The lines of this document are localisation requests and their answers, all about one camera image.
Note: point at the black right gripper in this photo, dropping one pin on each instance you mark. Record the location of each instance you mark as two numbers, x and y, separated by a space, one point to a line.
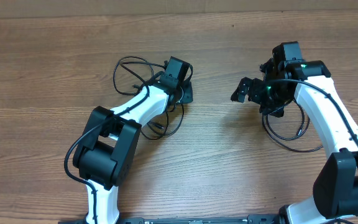
276 109

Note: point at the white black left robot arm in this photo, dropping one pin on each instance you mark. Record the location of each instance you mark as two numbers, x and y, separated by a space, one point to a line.
102 156

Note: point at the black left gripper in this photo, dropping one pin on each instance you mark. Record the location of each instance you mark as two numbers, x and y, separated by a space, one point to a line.
187 96

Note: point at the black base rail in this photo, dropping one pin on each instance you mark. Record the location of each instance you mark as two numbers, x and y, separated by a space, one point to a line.
250 219

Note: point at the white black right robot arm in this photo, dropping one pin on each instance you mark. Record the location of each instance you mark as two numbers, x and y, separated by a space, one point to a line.
288 77

